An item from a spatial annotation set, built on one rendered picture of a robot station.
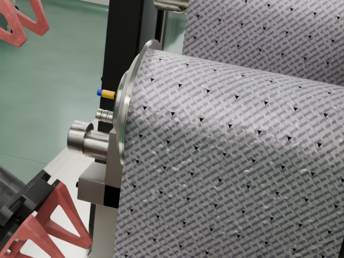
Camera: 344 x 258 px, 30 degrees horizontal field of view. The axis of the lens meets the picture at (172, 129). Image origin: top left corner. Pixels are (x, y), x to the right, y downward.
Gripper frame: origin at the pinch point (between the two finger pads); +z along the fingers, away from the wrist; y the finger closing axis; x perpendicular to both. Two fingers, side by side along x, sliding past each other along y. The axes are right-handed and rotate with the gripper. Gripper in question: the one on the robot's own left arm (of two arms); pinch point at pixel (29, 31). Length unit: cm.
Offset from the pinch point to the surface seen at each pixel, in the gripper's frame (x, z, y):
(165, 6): 7.0, 7.1, -22.8
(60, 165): -39, 16, -47
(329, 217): 14.3, 34.5, 6.0
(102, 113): 0.2, 12.1, 0.5
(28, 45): -210, -57, -395
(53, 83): -178, -16, -325
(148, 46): 9.9, 9.9, 1.1
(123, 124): 4.6, 14.1, 7.1
